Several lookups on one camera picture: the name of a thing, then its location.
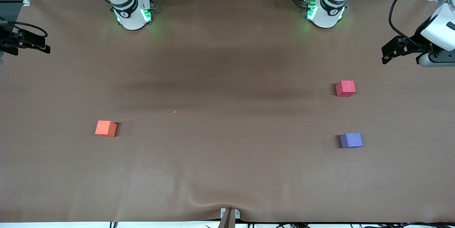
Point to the purple foam block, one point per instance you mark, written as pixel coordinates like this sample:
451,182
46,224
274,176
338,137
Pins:
351,140

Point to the red foam block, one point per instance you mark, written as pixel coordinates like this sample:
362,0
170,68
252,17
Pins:
345,87

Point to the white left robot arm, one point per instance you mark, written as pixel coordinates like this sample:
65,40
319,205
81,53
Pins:
327,11

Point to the brown table mat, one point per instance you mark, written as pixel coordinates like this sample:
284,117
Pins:
227,79

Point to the orange foam block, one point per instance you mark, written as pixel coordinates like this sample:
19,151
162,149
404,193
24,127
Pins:
105,128

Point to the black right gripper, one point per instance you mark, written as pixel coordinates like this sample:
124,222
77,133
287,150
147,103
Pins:
7,39

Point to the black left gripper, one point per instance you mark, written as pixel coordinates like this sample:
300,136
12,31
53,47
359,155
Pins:
418,44

